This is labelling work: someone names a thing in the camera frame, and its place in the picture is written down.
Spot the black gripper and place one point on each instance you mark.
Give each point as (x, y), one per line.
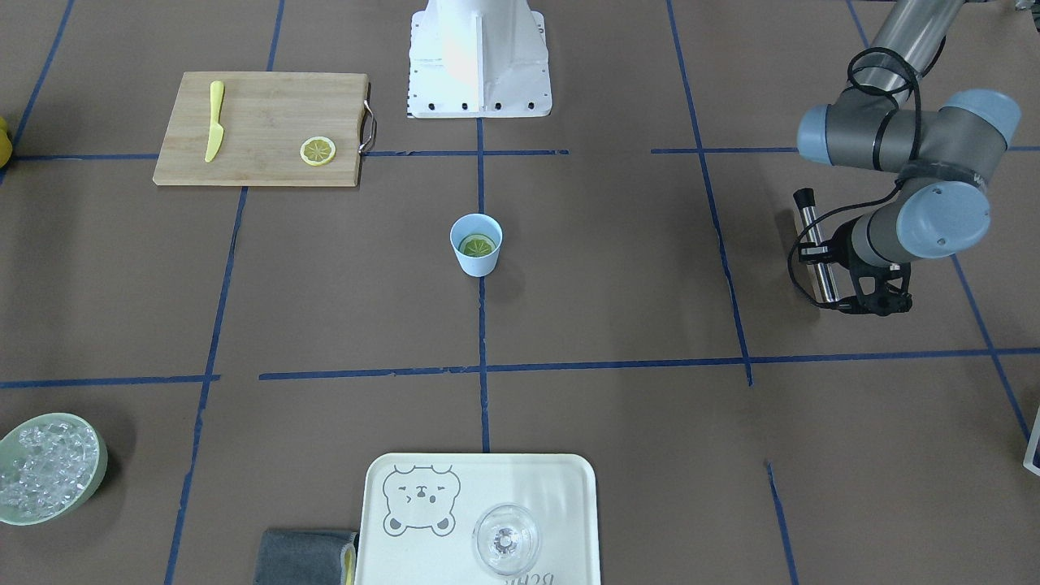
(842, 246)

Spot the steel muddler black tip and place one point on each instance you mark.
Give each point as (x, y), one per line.
(813, 244)

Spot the lemon slice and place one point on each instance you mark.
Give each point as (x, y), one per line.
(477, 245)
(317, 150)

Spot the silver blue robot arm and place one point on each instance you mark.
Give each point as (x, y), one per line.
(942, 161)

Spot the blue paper cup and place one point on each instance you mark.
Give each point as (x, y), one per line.
(476, 223)

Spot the yellow lemon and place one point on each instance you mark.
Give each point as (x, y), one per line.
(6, 146)

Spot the clear wine glass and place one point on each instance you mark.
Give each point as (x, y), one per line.
(507, 540)

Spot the cream bear tray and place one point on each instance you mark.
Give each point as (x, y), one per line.
(419, 512)

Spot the wooden cutting board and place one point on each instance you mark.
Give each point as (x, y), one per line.
(266, 115)

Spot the grey folded cloth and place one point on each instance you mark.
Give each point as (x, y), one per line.
(306, 557)

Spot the yellow plastic knife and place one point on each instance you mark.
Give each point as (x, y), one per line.
(215, 129)

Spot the green bowl of ice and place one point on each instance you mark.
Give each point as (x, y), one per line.
(50, 465)

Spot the white wire cup rack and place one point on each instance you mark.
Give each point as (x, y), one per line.
(1030, 461)

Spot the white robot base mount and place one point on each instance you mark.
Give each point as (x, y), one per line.
(478, 60)

